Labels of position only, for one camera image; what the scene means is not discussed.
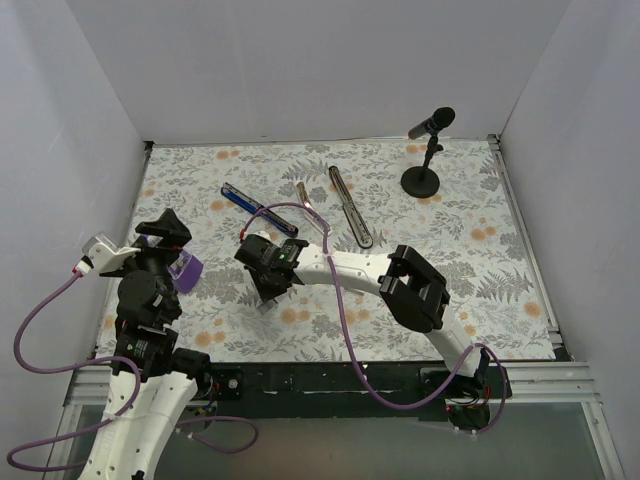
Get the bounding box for grey staple strip stack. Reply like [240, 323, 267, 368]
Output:
[258, 299, 277, 314]

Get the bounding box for purple stapler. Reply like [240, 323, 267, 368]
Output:
[134, 234, 203, 294]

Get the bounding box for white stapler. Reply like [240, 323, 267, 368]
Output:
[295, 181, 333, 236]

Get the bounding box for blue stapler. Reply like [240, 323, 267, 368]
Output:
[220, 182, 299, 238]

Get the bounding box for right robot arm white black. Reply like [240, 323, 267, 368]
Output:
[234, 234, 489, 398]

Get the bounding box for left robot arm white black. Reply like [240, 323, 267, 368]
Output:
[80, 208, 213, 479]

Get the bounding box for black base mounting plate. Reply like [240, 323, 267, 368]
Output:
[193, 362, 512, 428]

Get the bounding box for black microphone on stand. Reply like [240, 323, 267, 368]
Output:
[400, 106, 456, 199]

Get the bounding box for floral table mat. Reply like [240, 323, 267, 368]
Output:
[134, 140, 554, 362]

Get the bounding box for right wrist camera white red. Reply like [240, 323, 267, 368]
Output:
[246, 231, 272, 243]

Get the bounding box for aluminium frame rail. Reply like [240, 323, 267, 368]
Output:
[63, 362, 601, 407]

